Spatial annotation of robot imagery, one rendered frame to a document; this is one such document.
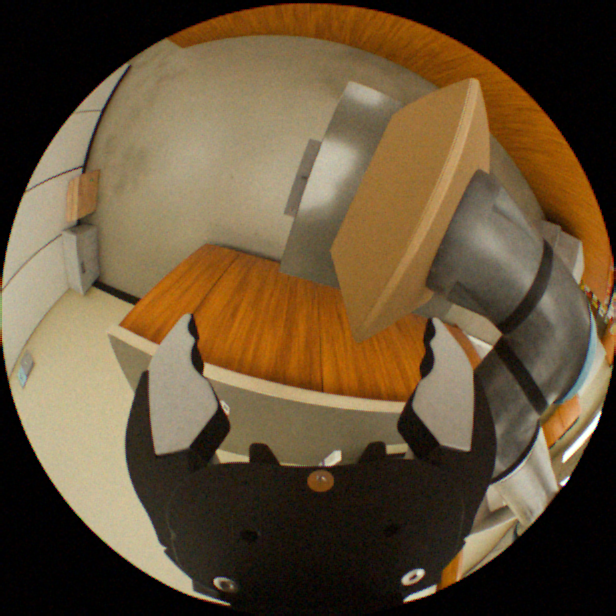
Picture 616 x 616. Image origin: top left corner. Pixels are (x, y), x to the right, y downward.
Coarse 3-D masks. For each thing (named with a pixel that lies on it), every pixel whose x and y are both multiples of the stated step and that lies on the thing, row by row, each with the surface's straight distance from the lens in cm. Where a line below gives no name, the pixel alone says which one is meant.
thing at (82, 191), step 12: (72, 180) 229; (84, 180) 212; (96, 180) 221; (72, 192) 224; (84, 192) 213; (96, 192) 223; (72, 204) 221; (84, 204) 214; (96, 204) 223; (72, 216) 221
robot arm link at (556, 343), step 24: (552, 264) 21; (552, 288) 20; (576, 288) 24; (552, 312) 20; (576, 312) 23; (504, 336) 24; (528, 336) 21; (552, 336) 21; (576, 336) 23; (504, 360) 22; (528, 360) 21; (552, 360) 21; (576, 360) 24; (528, 384) 21; (552, 384) 22; (576, 384) 25
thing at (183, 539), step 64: (256, 448) 6; (384, 448) 6; (192, 512) 6; (256, 512) 5; (320, 512) 5; (384, 512) 5; (448, 512) 6; (192, 576) 6; (256, 576) 6; (320, 576) 5; (384, 576) 6
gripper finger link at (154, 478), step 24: (144, 384) 9; (144, 408) 8; (144, 432) 8; (144, 456) 7; (168, 456) 7; (192, 456) 7; (144, 480) 7; (168, 480) 7; (144, 504) 7; (168, 528) 7
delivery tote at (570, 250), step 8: (560, 232) 254; (560, 240) 249; (568, 240) 246; (576, 240) 245; (560, 248) 245; (568, 248) 242; (576, 248) 239; (560, 256) 240; (568, 256) 238; (576, 256) 236; (568, 264) 235; (576, 264) 237; (576, 272) 248; (576, 280) 261
